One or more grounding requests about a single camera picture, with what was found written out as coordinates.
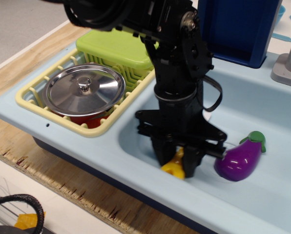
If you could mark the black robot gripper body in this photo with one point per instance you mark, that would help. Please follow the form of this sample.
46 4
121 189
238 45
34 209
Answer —
173 107

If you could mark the red pot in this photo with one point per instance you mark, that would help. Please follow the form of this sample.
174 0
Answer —
92 121

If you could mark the light blue toy sink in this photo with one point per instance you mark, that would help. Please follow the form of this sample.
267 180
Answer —
252 101

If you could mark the cream dish rack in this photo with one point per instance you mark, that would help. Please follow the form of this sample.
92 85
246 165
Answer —
30 96

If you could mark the purple toy eggplant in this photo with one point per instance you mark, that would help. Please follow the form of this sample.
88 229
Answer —
240 161

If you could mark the wooden base board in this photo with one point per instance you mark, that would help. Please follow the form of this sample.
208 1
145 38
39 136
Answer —
75 201

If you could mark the blue plastic cup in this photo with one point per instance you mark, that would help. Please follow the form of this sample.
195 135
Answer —
280 14

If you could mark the yellow handled white toy knife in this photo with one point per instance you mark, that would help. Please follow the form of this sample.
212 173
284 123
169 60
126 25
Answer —
176 165

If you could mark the green plastic cutting board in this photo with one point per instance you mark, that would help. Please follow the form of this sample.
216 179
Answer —
115 46

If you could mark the steel pot lid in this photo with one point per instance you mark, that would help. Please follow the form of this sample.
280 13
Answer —
84 90

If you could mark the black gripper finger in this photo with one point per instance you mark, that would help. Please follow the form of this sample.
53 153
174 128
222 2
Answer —
191 160
164 149

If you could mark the dark blue back panel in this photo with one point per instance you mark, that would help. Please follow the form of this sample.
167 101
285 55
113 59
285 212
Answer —
238 31

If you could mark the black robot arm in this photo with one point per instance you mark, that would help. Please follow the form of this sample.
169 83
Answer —
170 31

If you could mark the blue plastic utensil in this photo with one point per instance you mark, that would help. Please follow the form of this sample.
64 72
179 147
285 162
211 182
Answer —
281 37

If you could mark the orange tape piece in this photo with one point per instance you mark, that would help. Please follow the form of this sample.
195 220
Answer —
26 221

